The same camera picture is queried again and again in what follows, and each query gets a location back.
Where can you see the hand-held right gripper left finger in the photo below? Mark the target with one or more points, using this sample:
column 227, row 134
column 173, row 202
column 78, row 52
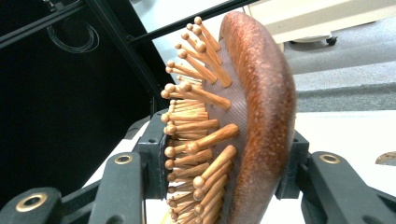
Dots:
column 154, row 168

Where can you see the wooden bristle hairbrush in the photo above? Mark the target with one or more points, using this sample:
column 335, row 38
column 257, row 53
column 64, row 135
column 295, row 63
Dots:
column 264, row 109

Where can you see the small brown object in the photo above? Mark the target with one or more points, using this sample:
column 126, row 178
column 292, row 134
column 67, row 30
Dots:
column 387, row 158

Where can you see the black curtain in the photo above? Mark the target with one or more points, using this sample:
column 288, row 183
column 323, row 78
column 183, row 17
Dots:
column 62, row 118

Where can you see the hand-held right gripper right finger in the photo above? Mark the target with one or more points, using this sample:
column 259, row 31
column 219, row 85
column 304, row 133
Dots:
column 295, row 161

